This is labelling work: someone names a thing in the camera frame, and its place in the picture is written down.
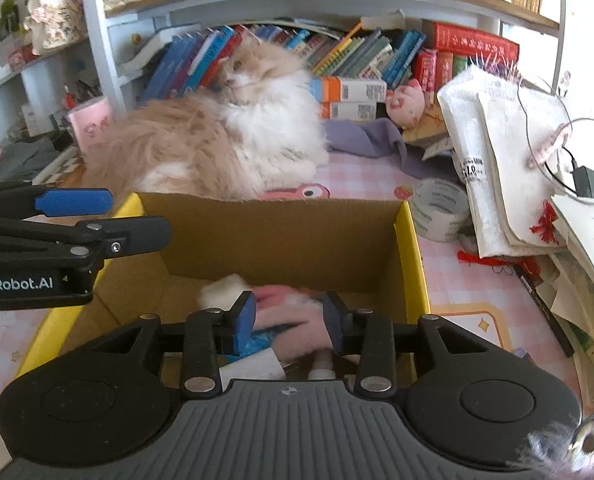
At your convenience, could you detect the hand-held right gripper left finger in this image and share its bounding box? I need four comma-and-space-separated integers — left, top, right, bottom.
94, 291, 257, 395

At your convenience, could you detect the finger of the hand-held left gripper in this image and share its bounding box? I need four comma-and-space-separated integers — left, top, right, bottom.
0, 182, 114, 221
0, 216, 173, 267

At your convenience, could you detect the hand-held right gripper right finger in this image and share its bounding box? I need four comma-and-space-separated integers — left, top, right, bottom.
323, 290, 483, 395

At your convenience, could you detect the pink bunny sock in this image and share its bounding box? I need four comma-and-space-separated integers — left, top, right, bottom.
254, 285, 335, 363

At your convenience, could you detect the yellow cardboard box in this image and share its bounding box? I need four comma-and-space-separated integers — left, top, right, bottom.
14, 191, 432, 391

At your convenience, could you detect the pink checked cloth desktop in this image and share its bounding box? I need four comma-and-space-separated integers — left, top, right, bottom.
0, 150, 585, 411

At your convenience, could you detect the blue packet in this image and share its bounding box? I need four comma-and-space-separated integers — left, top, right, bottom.
227, 327, 298, 358

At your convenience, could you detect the wooden chess box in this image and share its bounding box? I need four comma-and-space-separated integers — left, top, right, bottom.
32, 146, 85, 186

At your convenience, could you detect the grey cloth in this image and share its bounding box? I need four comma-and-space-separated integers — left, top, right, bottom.
0, 137, 68, 183

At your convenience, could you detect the pink cylindrical device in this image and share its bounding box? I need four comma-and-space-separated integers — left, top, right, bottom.
67, 97, 115, 153

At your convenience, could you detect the fluffy orange white cat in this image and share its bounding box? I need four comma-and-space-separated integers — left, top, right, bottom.
82, 35, 330, 202

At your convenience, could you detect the white tape roll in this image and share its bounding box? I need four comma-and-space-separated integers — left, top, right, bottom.
409, 177, 473, 243

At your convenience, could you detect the white desk shelf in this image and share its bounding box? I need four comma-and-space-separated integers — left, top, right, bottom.
0, 0, 568, 146

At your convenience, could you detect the thick pale book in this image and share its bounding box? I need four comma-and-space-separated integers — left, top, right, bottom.
119, 24, 203, 73

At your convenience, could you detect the row of colourful books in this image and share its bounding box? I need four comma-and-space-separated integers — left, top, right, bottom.
142, 20, 458, 106

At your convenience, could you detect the purple cloth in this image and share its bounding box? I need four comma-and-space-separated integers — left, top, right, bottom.
324, 119, 458, 181

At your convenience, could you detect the floral fabric bag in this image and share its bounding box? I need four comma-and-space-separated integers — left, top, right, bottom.
24, 0, 85, 56

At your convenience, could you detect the orange white carton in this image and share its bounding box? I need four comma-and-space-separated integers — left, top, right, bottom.
311, 76, 388, 103
321, 101, 378, 121

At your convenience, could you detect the pink pig plush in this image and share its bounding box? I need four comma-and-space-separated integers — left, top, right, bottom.
386, 79, 427, 128

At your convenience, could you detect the red knot ornament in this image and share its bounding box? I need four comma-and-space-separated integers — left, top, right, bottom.
457, 200, 565, 273

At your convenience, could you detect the black power adapter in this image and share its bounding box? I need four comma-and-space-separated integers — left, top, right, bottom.
572, 166, 594, 200

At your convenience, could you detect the thick red book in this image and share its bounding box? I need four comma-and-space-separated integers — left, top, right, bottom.
422, 20, 520, 68

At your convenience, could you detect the thin black cable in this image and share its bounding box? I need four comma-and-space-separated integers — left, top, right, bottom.
520, 72, 594, 201

